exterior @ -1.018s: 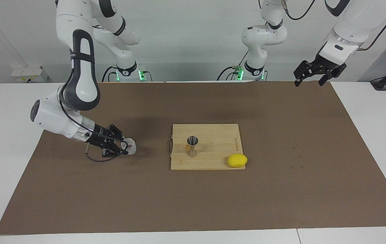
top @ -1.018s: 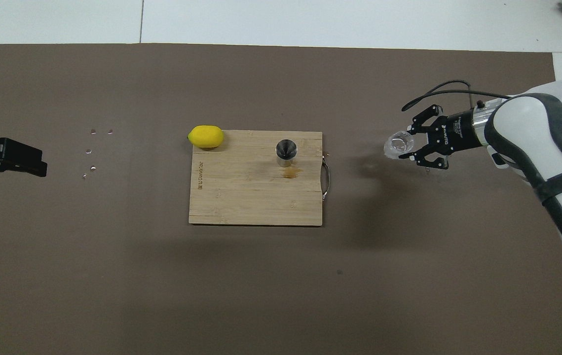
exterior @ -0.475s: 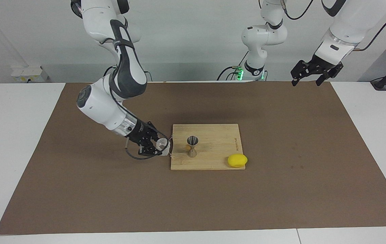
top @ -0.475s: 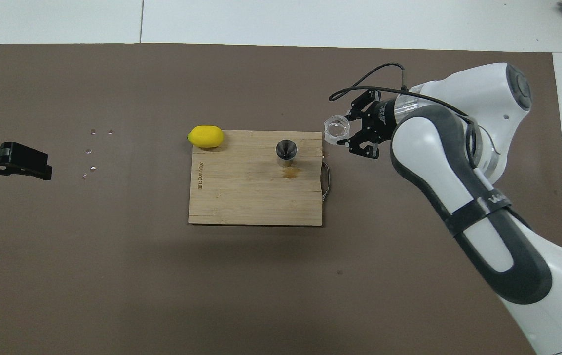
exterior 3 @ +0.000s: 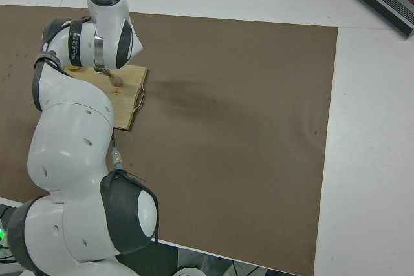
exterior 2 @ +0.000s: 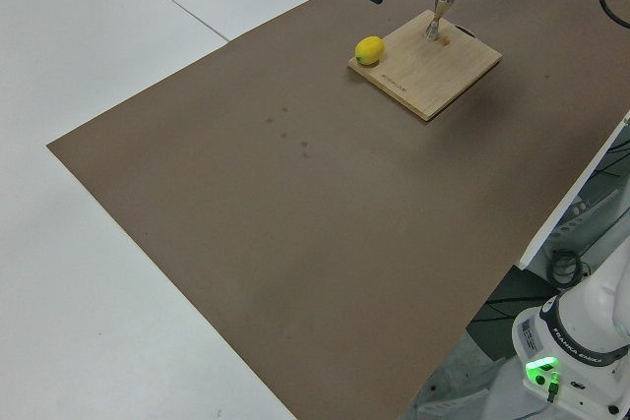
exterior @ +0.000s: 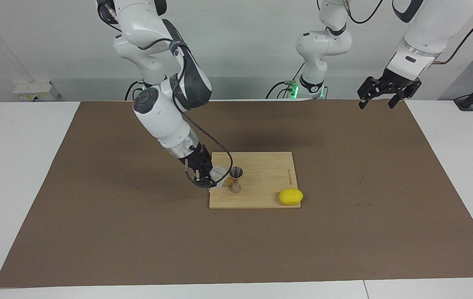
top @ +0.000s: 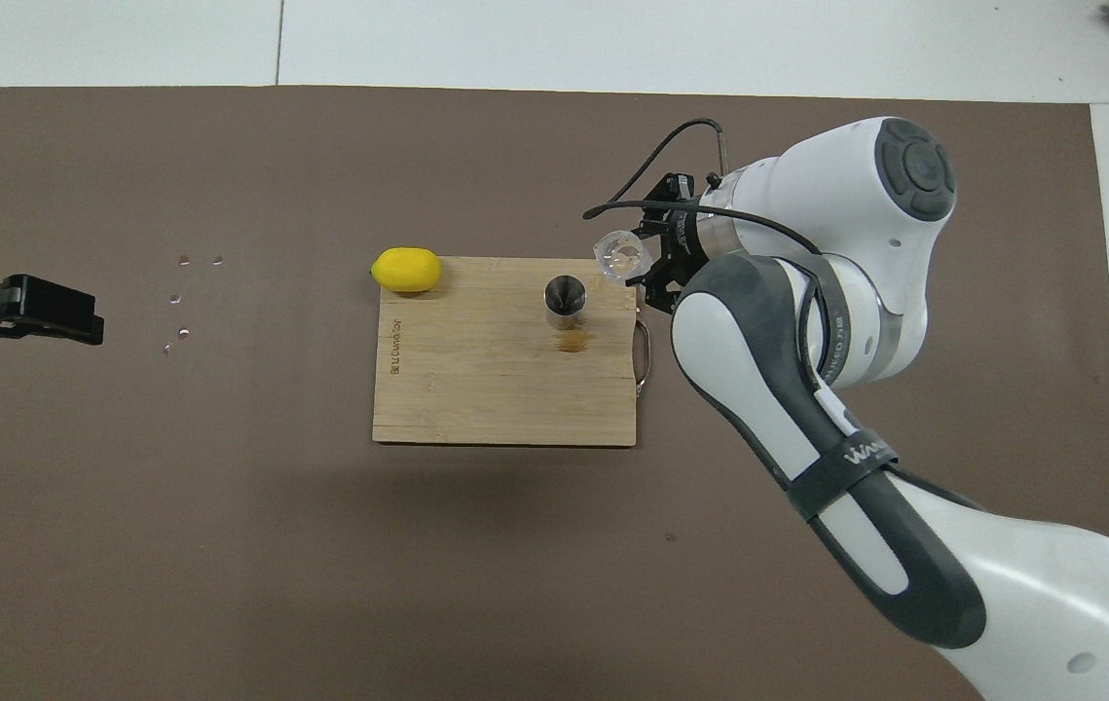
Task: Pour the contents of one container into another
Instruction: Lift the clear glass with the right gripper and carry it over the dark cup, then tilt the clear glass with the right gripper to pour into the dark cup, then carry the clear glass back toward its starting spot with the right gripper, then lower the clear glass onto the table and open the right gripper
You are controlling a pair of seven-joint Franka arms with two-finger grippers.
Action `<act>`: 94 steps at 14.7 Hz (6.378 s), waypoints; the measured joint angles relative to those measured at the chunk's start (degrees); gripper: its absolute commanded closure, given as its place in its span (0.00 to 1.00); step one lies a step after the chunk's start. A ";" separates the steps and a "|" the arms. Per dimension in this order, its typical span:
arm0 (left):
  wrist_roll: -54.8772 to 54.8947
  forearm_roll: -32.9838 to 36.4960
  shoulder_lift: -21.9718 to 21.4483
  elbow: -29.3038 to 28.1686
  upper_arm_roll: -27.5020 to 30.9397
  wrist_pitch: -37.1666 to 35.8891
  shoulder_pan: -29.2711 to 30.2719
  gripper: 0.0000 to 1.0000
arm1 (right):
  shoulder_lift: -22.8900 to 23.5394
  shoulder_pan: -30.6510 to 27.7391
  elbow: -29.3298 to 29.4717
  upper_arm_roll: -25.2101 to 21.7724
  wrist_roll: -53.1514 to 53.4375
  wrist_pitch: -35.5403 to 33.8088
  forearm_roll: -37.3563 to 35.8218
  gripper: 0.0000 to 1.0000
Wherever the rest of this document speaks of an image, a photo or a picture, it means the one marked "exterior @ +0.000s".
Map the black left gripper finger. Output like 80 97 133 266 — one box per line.
358 76 382 109
388 80 422 109

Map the small clear glass cup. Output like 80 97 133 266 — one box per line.
209 166 228 189

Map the steel cocktail jigger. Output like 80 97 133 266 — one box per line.
229 166 244 194

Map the wooden cutting board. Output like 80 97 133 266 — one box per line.
209 152 302 209

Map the brown table mat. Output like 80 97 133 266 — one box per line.
0 100 473 288

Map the yellow lemon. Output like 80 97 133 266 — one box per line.
279 189 304 206

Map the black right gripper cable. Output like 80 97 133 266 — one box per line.
149 37 233 186

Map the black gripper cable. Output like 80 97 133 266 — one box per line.
149 37 233 186
344 0 473 65

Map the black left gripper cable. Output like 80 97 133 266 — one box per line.
344 0 473 65

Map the black left base cable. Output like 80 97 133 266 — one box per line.
266 66 305 99

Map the black base cable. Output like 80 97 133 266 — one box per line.
124 80 145 101
266 66 305 99

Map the black right base cable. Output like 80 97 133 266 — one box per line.
124 80 145 101

